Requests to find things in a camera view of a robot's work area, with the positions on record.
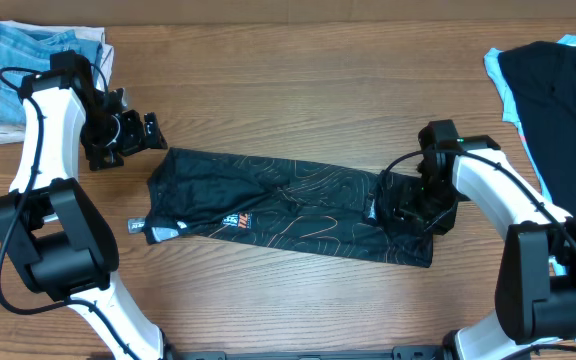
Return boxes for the black cycling jersey orange lines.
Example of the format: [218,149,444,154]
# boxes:
[129,148,436,267]

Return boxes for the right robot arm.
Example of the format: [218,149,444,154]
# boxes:
[380,120,576,359]

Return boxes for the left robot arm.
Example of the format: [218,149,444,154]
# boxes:
[0,50,178,359]

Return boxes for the folded blue jeans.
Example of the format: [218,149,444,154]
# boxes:
[0,22,104,126]

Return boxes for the folded white cloth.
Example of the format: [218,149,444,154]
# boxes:
[0,21,114,144]

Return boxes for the light blue t-shirt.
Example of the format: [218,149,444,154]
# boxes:
[483,34,576,346]

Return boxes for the plain black t-shirt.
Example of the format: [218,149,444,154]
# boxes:
[496,40,576,226]

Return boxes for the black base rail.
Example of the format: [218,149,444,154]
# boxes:
[173,345,453,360]

